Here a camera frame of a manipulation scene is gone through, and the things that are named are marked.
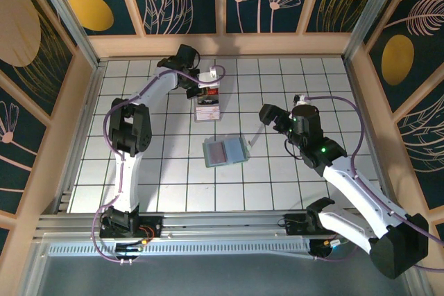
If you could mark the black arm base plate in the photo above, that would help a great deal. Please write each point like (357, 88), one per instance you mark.
(152, 221)
(293, 230)

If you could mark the aluminium corner post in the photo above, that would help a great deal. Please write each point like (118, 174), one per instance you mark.
(370, 15)
(71, 22)

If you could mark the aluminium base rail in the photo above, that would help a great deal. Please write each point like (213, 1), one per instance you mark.
(225, 223)

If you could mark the grey metal platform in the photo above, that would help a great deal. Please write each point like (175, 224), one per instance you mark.
(222, 275)

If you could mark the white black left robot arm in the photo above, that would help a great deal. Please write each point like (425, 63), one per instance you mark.
(128, 178)

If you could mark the white card with pink lines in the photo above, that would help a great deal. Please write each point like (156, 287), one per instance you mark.
(208, 114)

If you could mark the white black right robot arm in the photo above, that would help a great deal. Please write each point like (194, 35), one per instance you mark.
(357, 188)

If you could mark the aluminium table side rail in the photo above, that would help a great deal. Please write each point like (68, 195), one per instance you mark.
(80, 136)
(363, 102)

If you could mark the maroon card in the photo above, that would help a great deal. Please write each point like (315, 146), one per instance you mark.
(218, 153)

